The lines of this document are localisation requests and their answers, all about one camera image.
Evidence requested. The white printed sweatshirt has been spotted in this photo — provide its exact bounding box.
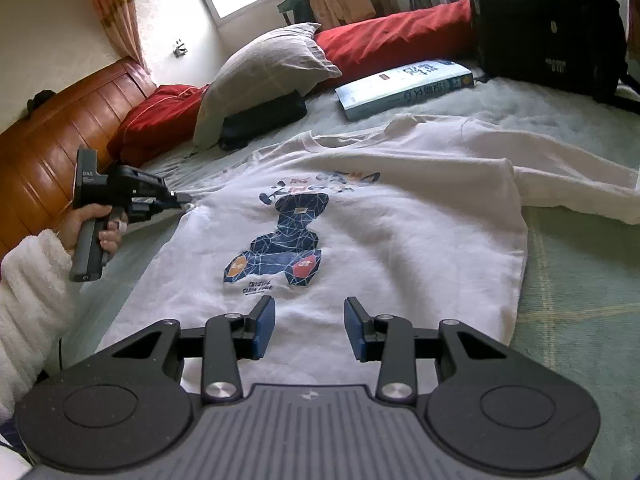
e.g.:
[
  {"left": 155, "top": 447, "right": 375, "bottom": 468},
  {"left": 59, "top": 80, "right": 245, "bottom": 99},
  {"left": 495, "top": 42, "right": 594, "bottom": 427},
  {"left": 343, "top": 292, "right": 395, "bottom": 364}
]
[{"left": 102, "top": 116, "right": 639, "bottom": 385}]

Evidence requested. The person's left hand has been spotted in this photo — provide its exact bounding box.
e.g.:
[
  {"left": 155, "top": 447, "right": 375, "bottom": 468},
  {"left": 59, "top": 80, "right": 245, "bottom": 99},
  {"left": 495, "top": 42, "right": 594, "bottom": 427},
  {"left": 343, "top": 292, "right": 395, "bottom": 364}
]
[{"left": 56, "top": 204, "right": 128, "bottom": 264}]

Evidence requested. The red pillow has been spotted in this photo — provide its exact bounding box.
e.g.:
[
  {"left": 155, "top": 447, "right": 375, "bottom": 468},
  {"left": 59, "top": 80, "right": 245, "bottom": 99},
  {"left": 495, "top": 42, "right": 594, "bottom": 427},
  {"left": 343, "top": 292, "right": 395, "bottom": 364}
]
[{"left": 107, "top": 84, "right": 207, "bottom": 167}]

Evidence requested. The wooden headboard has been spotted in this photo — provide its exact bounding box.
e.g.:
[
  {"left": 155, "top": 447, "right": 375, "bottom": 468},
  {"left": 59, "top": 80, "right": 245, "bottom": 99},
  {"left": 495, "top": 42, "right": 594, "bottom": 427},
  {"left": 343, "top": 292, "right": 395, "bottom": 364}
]
[{"left": 0, "top": 58, "right": 156, "bottom": 255}]

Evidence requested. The black folded cloth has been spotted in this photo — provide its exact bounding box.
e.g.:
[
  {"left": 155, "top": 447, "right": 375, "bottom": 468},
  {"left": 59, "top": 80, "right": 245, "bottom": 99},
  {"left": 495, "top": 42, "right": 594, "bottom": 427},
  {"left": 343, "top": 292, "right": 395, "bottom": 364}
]
[{"left": 217, "top": 90, "right": 307, "bottom": 152}]

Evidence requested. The green quilted bed cover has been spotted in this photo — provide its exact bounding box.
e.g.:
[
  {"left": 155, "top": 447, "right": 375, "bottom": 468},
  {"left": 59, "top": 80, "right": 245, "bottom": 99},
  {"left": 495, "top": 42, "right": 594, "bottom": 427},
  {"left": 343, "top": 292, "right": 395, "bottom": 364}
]
[{"left": 51, "top": 78, "right": 639, "bottom": 479}]

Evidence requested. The grey pillow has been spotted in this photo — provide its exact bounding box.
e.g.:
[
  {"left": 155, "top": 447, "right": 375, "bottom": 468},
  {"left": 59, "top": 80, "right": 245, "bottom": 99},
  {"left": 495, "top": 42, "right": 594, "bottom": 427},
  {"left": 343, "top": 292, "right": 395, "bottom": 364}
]
[{"left": 193, "top": 22, "right": 342, "bottom": 151}]

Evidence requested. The orange curtain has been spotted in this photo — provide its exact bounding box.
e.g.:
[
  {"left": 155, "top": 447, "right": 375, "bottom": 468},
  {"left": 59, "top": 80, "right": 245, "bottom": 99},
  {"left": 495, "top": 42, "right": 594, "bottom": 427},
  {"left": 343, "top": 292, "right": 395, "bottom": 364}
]
[{"left": 91, "top": 0, "right": 151, "bottom": 74}]

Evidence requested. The light blue book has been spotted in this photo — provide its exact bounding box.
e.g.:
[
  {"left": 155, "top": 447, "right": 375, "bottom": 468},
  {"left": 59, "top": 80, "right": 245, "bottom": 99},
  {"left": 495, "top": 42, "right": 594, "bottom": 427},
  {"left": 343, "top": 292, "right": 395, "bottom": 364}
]
[{"left": 335, "top": 60, "right": 474, "bottom": 122}]

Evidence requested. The red blanket roll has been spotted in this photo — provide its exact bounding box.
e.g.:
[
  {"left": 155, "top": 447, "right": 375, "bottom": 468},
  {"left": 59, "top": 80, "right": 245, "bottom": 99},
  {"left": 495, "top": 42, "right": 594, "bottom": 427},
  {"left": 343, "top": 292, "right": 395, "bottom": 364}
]
[{"left": 314, "top": 0, "right": 475, "bottom": 92}]

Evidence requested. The black backpack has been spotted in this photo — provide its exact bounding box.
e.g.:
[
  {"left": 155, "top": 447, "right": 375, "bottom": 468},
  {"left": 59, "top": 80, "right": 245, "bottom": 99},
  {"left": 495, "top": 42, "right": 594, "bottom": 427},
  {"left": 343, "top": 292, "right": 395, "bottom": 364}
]
[{"left": 470, "top": 0, "right": 639, "bottom": 113}]

